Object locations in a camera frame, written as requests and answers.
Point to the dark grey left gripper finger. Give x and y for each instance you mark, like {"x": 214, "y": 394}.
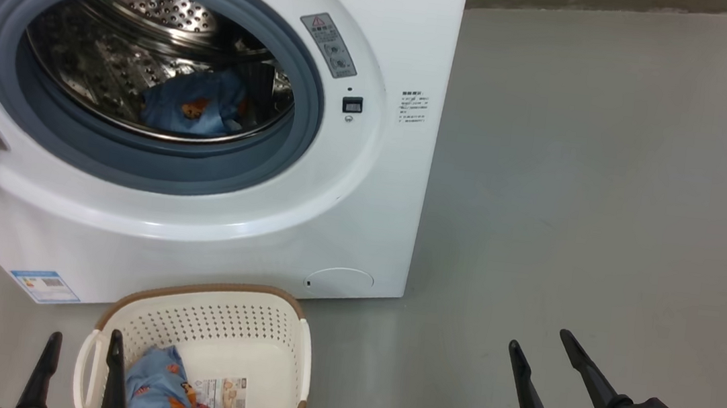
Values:
{"x": 39, "y": 386}
{"x": 114, "y": 387}

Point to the blue bear print garment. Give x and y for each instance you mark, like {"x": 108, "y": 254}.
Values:
{"x": 198, "y": 105}
{"x": 161, "y": 392}

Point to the grey rubber door gasket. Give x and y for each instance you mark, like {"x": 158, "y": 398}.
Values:
{"x": 138, "y": 163}

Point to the white front-load washing machine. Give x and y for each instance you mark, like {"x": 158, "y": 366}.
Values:
{"x": 371, "y": 198}

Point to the stainless steel washing machine drum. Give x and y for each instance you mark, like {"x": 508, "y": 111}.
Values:
{"x": 94, "y": 67}

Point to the black square door latch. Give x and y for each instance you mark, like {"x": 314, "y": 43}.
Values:
{"x": 352, "y": 105}

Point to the blue energy label sticker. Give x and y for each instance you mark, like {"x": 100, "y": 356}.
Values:
{"x": 45, "y": 287}

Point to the paper product label sticker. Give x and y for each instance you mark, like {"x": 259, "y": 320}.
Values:
{"x": 220, "y": 394}

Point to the white perforated basket brown rim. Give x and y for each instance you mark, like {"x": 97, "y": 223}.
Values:
{"x": 242, "y": 333}

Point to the round white filter cover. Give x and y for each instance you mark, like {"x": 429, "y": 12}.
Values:
{"x": 338, "y": 282}

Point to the printed text label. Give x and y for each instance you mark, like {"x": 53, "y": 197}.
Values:
{"x": 413, "y": 107}

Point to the grey warning sticker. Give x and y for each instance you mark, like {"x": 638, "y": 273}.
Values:
{"x": 328, "y": 45}

